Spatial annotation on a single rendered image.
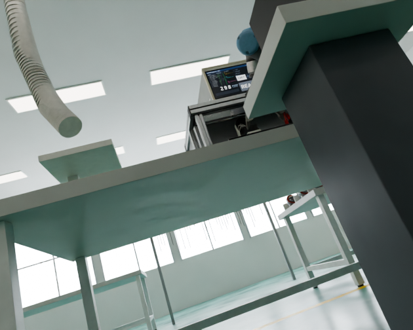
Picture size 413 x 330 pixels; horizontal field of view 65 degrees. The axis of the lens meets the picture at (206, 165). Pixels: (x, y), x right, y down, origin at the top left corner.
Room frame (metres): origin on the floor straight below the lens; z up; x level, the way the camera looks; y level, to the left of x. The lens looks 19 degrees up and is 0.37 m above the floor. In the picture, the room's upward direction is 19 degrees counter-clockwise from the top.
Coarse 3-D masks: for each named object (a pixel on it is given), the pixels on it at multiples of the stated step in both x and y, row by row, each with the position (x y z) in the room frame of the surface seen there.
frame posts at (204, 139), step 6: (198, 114) 1.28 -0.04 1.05; (198, 120) 1.28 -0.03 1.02; (198, 126) 1.30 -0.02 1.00; (204, 126) 1.29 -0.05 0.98; (198, 132) 1.38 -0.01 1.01; (204, 132) 1.29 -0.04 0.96; (198, 138) 1.38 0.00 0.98; (204, 138) 1.28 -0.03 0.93; (204, 144) 1.31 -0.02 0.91; (210, 144) 1.29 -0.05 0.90
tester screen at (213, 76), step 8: (208, 72) 1.36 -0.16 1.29; (216, 72) 1.37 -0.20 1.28; (224, 72) 1.37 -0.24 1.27; (232, 72) 1.38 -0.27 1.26; (240, 72) 1.39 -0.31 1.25; (216, 80) 1.36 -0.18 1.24; (224, 80) 1.37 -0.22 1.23; (232, 80) 1.38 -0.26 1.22; (248, 80) 1.40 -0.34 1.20; (216, 88) 1.36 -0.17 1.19; (232, 88) 1.37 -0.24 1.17; (240, 88) 1.38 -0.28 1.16; (216, 96) 1.36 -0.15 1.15
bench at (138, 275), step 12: (120, 276) 3.85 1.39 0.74; (132, 276) 3.90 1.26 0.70; (144, 276) 4.52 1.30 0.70; (96, 288) 3.80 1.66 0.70; (108, 288) 4.38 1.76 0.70; (144, 288) 4.69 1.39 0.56; (48, 300) 3.68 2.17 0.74; (60, 300) 3.71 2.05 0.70; (72, 300) 4.25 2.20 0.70; (144, 300) 3.93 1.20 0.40; (24, 312) 3.68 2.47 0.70; (36, 312) 4.23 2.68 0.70; (144, 312) 3.92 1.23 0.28; (132, 324) 4.63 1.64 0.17
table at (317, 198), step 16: (304, 192) 2.72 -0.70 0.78; (320, 192) 2.48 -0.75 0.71; (288, 208) 3.02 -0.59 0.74; (304, 208) 3.07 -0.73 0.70; (288, 224) 3.28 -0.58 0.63; (336, 224) 2.52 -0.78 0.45; (336, 240) 2.54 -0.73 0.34; (304, 256) 3.28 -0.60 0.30; (336, 256) 3.36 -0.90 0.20; (352, 256) 2.53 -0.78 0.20; (352, 272) 2.53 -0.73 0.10
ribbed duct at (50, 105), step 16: (16, 0) 1.87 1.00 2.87; (16, 16) 1.86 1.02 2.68; (16, 32) 1.85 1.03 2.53; (32, 32) 1.94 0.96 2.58; (16, 48) 1.87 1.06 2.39; (32, 48) 1.88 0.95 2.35; (32, 64) 1.85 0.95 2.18; (32, 80) 1.84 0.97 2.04; (48, 80) 1.89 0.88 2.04; (32, 96) 1.89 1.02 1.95; (48, 96) 1.83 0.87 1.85; (48, 112) 1.80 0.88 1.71; (64, 112) 1.79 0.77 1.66; (64, 128) 1.81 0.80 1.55; (80, 128) 1.90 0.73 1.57
